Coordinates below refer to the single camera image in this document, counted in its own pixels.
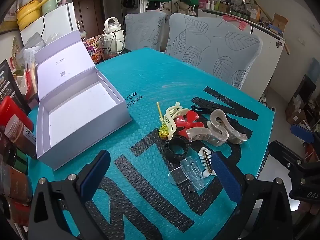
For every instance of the white refrigerator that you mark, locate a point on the white refrigerator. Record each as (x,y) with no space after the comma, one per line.
(55,22)

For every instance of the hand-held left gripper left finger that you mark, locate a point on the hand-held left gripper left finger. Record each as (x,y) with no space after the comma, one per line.
(96,170)

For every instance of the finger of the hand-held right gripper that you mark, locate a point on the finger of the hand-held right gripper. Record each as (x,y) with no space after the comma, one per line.
(301,132)
(285,155)

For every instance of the beige wavy hair claw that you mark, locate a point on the beige wavy hair claw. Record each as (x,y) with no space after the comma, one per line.
(217,120)

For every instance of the cream hair claw clip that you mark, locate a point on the cream hair claw clip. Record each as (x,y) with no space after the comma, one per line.
(171,118)

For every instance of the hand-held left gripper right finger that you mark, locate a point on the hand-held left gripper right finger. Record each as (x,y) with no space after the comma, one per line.
(226,178)

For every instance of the white electric kettle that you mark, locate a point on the white electric kettle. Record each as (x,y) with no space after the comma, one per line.
(116,35)

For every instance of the yellow cooking pot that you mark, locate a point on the yellow cooking pot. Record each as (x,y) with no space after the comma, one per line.
(27,15)

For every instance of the clear-lid jar brown powder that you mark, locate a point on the clear-lid jar brown powder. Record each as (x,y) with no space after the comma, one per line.
(21,137)

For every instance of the cardboard box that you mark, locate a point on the cardboard box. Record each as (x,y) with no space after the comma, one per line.
(280,23)

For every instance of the white fishbone hair clip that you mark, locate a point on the white fishbone hair clip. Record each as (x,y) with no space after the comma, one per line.
(206,156)

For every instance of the light green electric kettle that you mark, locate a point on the light green electric kettle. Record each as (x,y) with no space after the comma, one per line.
(50,1)

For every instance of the small green tin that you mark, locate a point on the small green tin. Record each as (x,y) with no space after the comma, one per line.
(20,160)

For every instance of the red canister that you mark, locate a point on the red canister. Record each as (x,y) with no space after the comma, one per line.
(10,110)

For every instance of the brown door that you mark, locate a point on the brown door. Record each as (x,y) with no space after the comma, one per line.
(87,12)

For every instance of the black long hair clip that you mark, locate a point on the black long hair clip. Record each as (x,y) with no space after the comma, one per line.
(200,108)

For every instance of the grey leaf-pattern chair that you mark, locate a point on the grey leaf-pattern chair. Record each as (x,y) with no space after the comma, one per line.
(212,47)
(143,30)

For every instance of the black printed pouch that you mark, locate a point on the black printed pouch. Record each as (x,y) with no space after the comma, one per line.
(10,80)

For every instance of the red bow hair clip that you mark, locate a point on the red bow hair clip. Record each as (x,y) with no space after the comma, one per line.
(186,123)

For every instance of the white gift box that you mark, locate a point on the white gift box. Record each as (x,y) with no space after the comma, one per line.
(75,115)

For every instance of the clear hair claw clip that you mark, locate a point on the clear hair claw clip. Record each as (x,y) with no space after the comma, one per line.
(193,172)

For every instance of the teal bubble table mat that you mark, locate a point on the teal bubble table mat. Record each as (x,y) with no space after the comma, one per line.
(150,80)

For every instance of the glass measuring cup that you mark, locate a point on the glass measuring cup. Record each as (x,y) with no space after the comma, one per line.
(107,48)

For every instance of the person's right hand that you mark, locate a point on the person's right hand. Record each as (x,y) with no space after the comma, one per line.
(310,208)

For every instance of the beige translucent hair claw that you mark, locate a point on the beige translucent hair claw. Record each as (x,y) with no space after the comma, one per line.
(200,133)

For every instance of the yellow lollipop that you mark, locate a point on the yellow lollipop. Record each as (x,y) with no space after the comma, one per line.
(163,131)

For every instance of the bamboo pole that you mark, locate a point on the bamboo pole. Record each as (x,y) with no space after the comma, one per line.
(265,12)

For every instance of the instant noodle cup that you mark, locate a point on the instant noodle cup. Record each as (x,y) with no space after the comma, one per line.
(93,52)

